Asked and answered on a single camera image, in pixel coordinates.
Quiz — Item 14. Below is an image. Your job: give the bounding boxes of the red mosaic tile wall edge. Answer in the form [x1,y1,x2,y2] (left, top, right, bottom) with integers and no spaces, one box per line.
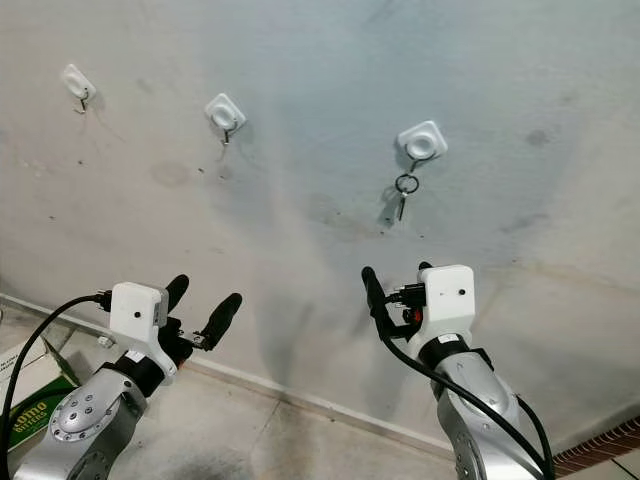
[555,415,640,477]

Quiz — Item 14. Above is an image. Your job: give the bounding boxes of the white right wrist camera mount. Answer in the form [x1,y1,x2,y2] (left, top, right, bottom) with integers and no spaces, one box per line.
[418,265,476,351]

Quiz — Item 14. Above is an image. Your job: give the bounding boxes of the large white square wall hook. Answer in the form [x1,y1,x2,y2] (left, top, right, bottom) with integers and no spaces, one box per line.
[396,120,449,177]

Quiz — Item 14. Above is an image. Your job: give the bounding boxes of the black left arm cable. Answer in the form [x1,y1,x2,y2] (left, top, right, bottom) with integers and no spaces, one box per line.
[0,290,113,480]

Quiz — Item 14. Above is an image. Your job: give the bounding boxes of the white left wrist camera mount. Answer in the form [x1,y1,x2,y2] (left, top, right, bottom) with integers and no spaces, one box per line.
[110,282,183,379]

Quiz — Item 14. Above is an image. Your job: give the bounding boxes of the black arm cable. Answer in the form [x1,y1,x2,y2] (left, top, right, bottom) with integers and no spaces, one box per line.
[378,283,556,480]
[0,290,113,480]

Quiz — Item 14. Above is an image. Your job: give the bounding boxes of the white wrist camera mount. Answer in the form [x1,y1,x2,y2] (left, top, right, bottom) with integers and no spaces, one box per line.
[418,265,476,351]
[110,282,183,379]

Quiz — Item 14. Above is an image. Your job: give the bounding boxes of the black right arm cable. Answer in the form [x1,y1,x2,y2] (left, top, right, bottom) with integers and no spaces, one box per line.
[378,283,556,480]

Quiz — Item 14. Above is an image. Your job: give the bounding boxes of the small white wall hook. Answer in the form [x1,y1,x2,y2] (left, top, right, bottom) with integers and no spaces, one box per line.
[60,63,98,114]

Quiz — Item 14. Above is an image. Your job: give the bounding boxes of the metal key with ring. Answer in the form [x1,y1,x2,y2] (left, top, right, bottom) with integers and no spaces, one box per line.
[394,173,421,222]

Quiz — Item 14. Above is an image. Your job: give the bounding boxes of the green and white cardboard box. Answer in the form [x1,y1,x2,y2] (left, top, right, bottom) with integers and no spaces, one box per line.
[0,340,79,456]

